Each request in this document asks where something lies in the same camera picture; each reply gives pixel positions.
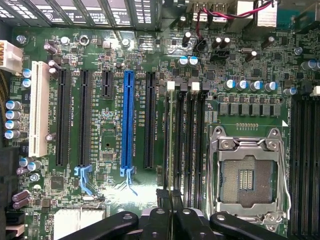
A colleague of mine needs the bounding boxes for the RAM slot with white latch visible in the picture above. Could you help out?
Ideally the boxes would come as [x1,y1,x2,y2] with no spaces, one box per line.
[309,85,320,238]
[186,81,201,210]

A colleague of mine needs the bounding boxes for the RAM slot with black latch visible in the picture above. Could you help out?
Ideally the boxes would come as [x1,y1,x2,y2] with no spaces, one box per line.
[197,81,211,211]
[174,77,188,193]
[291,83,313,238]

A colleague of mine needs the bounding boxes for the RAM module in slot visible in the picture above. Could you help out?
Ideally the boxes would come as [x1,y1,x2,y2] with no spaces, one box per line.
[162,80,176,193]

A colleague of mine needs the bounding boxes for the white board power connector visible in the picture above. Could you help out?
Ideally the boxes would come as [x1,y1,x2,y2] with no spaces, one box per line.
[53,208,106,240]

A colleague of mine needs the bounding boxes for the silver CPU socket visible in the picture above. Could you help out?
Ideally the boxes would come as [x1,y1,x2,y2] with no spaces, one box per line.
[206,125,293,232]

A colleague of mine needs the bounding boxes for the silver socket locking lever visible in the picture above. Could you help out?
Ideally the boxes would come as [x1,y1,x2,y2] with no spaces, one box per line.
[276,128,293,222]
[206,126,221,213]

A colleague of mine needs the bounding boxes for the blue expansion slot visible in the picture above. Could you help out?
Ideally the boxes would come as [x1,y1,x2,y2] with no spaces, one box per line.
[119,70,136,178]

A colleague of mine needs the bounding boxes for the long black expansion slot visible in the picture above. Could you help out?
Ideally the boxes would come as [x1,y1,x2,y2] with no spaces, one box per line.
[55,68,73,167]
[76,69,93,168]
[143,71,157,170]

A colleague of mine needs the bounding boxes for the white PCI expansion slot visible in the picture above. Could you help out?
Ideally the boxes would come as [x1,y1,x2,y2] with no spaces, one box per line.
[28,60,51,159]

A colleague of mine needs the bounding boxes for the short black expansion slot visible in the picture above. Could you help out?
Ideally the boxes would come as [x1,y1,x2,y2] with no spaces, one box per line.
[100,69,115,100]

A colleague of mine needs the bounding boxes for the green PC motherboard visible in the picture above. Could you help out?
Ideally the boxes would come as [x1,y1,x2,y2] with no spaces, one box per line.
[9,24,320,240]

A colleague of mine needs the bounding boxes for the silver finned heatsink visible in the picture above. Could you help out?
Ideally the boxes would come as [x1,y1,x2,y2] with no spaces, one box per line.
[255,2,279,28]

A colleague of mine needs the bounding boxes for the red and black wire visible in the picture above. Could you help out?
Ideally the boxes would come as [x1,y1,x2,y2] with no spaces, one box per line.
[194,0,276,45]

